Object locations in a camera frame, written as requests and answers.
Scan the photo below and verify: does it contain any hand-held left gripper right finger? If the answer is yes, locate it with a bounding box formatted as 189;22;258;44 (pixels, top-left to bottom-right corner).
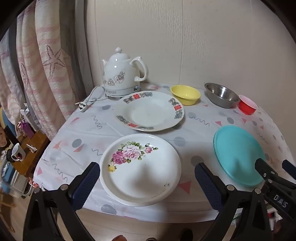
194;162;270;241

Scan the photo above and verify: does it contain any yellow plastic bowl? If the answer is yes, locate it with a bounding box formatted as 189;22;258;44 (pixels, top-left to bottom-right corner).
170;85;201;106

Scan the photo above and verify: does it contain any white power cord with plug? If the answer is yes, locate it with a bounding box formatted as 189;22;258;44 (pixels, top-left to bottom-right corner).
75;85;109;113

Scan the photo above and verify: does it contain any wooden side table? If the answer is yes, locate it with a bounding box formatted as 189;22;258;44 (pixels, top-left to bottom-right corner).
9;130;50;176

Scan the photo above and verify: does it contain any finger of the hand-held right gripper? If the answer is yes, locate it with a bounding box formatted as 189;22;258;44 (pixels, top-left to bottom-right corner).
282;160;296;180
255;158;279;181

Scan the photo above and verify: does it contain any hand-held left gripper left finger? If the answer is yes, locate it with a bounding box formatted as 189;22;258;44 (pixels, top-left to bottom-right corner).
23;162;101;241

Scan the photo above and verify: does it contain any white plate red blue rim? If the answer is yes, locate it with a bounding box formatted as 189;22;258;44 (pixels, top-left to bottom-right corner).
113;91;185;132

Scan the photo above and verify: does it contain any stainless steel bowl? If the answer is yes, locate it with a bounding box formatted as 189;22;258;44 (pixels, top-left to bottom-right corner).
204;83;240;108

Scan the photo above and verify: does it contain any red plastic cup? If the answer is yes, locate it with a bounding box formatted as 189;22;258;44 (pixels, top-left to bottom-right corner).
238;95;258;115

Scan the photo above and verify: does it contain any white floral ceramic kettle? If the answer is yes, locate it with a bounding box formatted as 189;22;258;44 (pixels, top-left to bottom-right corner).
102;47;148;100

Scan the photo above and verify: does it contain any white mug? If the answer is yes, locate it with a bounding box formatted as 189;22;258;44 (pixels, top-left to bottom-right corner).
7;143;23;161

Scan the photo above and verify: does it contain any white rose print plate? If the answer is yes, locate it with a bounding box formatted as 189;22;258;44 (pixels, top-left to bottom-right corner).
99;134;182;207

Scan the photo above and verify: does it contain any white patterned tablecloth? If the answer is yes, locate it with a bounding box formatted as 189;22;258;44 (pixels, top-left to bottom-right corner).
32;83;294;223

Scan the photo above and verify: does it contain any pink striped starfish curtain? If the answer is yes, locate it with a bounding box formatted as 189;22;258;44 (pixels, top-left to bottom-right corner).
0;0;93;139

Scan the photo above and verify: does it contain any purple box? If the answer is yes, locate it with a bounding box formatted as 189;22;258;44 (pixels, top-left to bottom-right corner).
16;119;36;139

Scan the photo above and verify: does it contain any teal plastic plate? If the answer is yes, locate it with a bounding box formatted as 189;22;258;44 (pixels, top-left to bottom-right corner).
213;125;266;188

